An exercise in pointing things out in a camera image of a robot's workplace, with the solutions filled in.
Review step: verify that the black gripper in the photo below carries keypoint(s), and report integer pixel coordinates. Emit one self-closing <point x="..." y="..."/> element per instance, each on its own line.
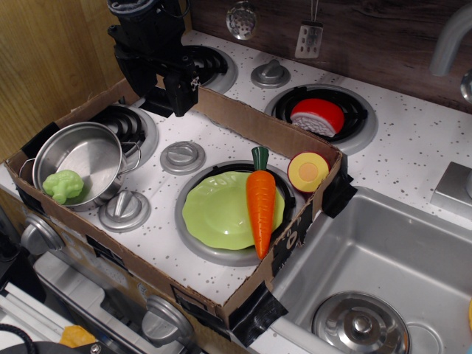
<point x="146" y="51"/>

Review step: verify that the orange toy carrot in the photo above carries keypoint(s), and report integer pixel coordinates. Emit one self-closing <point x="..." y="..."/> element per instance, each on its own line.
<point x="260" y="199"/>

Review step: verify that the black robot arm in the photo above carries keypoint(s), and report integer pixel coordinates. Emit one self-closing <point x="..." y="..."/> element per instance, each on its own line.
<point x="149" y="12"/>

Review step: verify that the light green plate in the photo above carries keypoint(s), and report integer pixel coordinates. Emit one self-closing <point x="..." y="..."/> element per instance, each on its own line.
<point x="235" y="210"/>

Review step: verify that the back left burner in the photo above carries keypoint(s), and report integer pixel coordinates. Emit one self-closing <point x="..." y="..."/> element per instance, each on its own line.
<point x="216" y="70"/>

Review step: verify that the burner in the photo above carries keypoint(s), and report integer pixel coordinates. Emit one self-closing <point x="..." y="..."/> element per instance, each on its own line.
<point x="134" y="128"/>
<point x="360" y="120"/>
<point x="216" y="70"/>
<point x="236" y="254"/>

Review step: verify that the front left burner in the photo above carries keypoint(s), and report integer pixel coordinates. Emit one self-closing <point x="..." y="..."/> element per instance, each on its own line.
<point x="134" y="128"/>

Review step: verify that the silver stove knob centre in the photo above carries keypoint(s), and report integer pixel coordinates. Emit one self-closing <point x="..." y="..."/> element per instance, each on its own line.
<point x="181" y="158"/>

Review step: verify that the silver stove knob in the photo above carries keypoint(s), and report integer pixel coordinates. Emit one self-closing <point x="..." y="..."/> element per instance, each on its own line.
<point x="271" y="75"/>
<point x="181" y="158"/>
<point x="125" y="212"/>

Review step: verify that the hanging silver strainer spoon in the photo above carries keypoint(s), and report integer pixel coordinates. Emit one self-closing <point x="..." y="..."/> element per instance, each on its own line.
<point x="242" y="20"/>

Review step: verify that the silver stove knob back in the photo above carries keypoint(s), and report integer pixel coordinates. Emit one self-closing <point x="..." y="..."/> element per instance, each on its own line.
<point x="271" y="75"/>

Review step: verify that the silver metal pot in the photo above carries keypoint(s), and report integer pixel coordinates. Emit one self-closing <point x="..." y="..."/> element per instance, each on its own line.
<point x="92" y="151"/>

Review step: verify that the silver stove knob front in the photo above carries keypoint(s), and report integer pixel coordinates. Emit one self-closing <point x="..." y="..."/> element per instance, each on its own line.
<point x="125" y="212"/>

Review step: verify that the green toy broccoli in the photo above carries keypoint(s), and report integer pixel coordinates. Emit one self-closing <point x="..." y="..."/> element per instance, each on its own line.
<point x="63" y="185"/>

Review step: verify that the hanging silver spatula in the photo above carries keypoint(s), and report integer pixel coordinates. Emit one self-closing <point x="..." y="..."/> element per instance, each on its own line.
<point x="309" y="40"/>

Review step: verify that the red toy cheese wedge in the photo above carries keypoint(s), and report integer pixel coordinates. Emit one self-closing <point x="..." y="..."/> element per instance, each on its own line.
<point x="318" y="116"/>

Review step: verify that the front right burner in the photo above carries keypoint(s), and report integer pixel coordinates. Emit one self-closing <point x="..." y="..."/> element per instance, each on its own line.
<point x="236" y="254"/>

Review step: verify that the halved yellow toy fruit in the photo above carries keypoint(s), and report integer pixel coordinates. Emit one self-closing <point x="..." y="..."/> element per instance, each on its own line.
<point x="307" y="170"/>

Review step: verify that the back right burner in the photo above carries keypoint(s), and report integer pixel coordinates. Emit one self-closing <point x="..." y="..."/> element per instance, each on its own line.
<point x="360" y="120"/>

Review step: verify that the silver oven knob left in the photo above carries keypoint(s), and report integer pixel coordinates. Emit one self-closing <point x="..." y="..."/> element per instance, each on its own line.
<point x="39" y="237"/>

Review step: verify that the silver oven knob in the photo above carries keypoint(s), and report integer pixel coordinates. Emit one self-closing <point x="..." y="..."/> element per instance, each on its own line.
<point x="164" y="324"/>
<point x="39" y="237"/>

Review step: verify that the silver oven knob right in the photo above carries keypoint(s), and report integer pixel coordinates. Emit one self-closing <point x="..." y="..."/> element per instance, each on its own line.
<point x="164" y="324"/>

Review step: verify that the brown cardboard fence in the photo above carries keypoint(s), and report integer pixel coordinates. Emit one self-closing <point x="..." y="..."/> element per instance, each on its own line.
<point x="229" y="303"/>

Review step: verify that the yellow cloth scrap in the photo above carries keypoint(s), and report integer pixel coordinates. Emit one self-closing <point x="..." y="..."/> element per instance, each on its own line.
<point x="76" y="336"/>

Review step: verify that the silver sink drain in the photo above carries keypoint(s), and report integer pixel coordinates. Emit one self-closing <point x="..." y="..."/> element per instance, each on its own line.
<point x="355" y="322"/>

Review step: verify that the silver faucet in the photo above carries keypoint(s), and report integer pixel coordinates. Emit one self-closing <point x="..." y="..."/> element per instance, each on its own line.
<point x="451" y="60"/>

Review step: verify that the silver sink basin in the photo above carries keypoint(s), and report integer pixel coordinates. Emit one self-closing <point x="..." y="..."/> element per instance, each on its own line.
<point x="417" y="263"/>

